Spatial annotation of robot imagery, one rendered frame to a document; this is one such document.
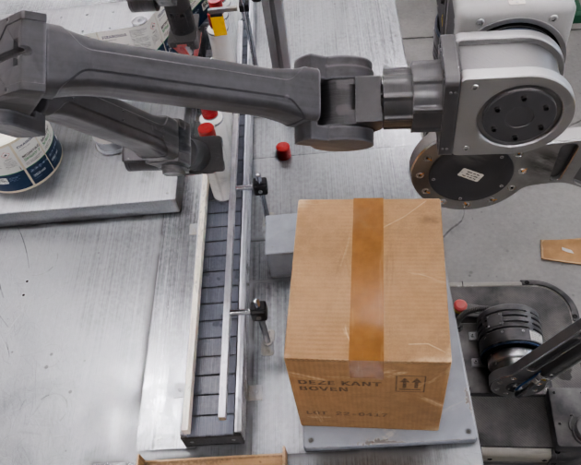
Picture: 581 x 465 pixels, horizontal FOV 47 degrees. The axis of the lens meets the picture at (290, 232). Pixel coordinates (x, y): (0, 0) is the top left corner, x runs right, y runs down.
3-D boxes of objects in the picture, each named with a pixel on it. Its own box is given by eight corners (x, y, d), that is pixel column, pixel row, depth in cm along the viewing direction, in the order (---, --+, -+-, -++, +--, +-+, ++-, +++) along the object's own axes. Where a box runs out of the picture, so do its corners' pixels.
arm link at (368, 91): (396, 120, 76) (395, 74, 76) (307, 124, 77) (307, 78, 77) (394, 137, 85) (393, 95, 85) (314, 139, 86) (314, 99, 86)
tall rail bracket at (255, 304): (239, 338, 132) (223, 294, 119) (275, 335, 131) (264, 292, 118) (239, 352, 130) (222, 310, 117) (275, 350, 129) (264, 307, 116)
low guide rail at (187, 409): (215, 44, 179) (213, 38, 177) (219, 43, 179) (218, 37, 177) (183, 435, 114) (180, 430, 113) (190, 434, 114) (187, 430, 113)
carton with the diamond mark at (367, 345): (311, 282, 135) (298, 198, 114) (431, 283, 132) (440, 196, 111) (301, 426, 117) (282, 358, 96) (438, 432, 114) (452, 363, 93)
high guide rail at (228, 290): (239, 25, 174) (238, 20, 173) (243, 24, 174) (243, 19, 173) (219, 421, 109) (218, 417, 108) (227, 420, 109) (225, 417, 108)
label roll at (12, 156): (-35, 181, 160) (-67, 138, 148) (16, 125, 170) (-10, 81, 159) (29, 202, 153) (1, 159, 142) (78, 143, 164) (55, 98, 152)
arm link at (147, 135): (10, 121, 66) (12, 15, 66) (-37, 125, 67) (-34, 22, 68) (196, 179, 107) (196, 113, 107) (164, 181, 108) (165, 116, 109)
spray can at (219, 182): (214, 185, 150) (194, 119, 134) (236, 184, 150) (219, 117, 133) (212, 203, 147) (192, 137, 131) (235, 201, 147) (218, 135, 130)
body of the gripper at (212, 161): (168, 140, 123) (157, 137, 115) (222, 136, 122) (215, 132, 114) (171, 175, 123) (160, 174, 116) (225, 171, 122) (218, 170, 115)
